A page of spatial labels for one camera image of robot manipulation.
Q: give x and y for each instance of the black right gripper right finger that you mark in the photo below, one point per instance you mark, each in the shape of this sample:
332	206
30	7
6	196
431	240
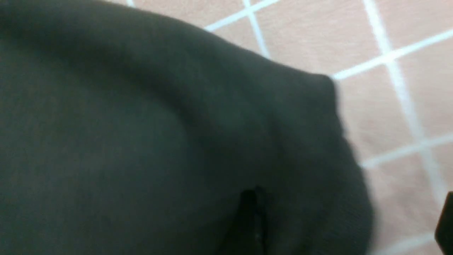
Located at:
444	228

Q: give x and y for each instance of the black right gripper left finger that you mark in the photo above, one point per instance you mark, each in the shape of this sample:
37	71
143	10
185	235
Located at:
248	232

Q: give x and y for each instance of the dark gray long-sleeve top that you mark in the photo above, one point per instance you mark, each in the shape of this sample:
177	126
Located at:
125	132

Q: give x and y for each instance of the pink checkered tablecloth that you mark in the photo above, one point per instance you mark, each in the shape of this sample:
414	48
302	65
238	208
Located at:
393	62

